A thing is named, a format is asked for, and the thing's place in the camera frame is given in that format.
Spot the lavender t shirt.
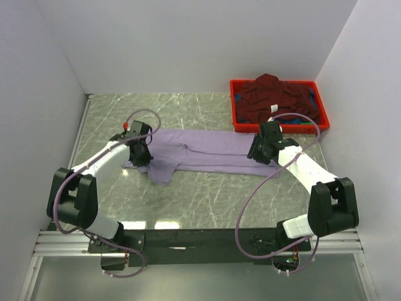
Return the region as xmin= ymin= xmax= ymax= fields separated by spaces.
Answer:
xmin=124 ymin=129 xmax=278 ymax=184

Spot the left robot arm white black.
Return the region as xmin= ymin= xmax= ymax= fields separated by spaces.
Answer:
xmin=46 ymin=138 xmax=152 ymax=252

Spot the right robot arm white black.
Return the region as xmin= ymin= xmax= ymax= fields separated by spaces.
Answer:
xmin=247 ymin=134 xmax=359 ymax=250

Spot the red plastic bin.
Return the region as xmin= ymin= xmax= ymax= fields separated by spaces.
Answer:
xmin=229 ymin=78 xmax=331 ymax=135

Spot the dark red t shirt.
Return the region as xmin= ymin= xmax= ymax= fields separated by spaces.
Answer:
xmin=235 ymin=73 xmax=320 ymax=124

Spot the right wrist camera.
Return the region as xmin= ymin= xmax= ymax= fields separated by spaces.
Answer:
xmin=259 ymin=120 xmax=283 ymax=142

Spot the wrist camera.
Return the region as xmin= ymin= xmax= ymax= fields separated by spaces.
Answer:
xmin=122 ymin=120 xmax=153 ymax=140
xmin=259 ymin=120 xmax=283 ymax=142

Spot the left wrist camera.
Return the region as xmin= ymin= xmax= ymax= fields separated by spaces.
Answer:
xmin=122 ymin=120 xmax=153 ymax=140

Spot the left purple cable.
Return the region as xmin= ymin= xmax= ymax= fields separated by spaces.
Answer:
xmin=52 ymin=108 xmax=162 ymax=278

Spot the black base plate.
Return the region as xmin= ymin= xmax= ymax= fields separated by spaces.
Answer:
xmin=86 ymin=228 xmax=313 ymax=271

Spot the aluminium front rail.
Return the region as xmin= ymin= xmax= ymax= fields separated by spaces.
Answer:
xmin=32 ymin=230 xmax=364 ymax=257

